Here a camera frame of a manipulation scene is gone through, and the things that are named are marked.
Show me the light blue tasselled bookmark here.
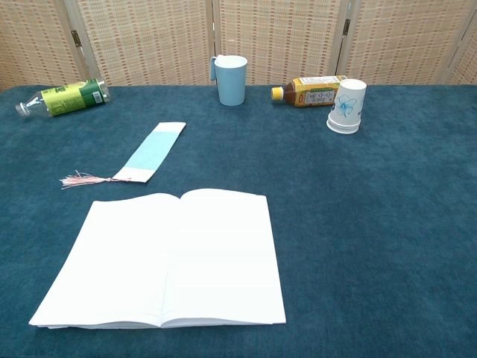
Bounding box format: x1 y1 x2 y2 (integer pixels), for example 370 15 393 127
60 122 187 190

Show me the open white lined notebook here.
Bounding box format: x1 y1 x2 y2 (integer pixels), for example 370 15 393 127
28 188 287 330

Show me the yellow-cap tea bottle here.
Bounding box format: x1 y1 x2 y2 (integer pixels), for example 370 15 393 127
271 75 348 109

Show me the white blue-flower paper cup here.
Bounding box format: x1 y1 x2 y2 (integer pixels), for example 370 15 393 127
326 78 367 134

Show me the teal blue table cloth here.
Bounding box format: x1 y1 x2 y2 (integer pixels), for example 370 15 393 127
0 84 477 358

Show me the woven bamboo folding screen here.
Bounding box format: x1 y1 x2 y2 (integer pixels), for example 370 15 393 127
0 0 477 92

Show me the clear green-label plastic bottle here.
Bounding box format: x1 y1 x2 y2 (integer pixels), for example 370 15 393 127
14 77 112 118

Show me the light blue handled cup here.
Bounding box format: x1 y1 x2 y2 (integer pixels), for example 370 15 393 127
209 54 248 107

